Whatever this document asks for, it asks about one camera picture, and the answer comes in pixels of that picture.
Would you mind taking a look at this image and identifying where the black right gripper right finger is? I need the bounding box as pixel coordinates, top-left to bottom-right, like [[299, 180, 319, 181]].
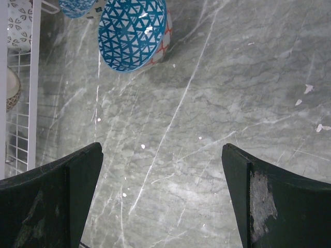
[[221, 144, 330, 247]]

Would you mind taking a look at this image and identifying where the brown geometric pattern bowl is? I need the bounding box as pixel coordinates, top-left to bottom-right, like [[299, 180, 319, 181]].
[[6, 67, 22, 113]]

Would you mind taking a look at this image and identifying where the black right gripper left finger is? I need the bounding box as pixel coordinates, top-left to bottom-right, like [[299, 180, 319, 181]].
[[1, 142, 103, 247]]

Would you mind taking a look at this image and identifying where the blue floral pattern bowl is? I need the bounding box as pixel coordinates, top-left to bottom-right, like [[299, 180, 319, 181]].
[[58, 0, 107, 19]]

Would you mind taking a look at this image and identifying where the white wire dish rack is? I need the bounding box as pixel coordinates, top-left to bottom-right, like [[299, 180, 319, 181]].
[[1, 1, 60, 179]]

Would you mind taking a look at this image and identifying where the blue triangle pattern bowl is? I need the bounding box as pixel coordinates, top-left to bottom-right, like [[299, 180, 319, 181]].
[[98, 1, 167, 72]]

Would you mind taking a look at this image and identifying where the white petal pattern bowl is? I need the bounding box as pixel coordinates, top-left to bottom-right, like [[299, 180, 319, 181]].
[[7, 0, 33, 53]]

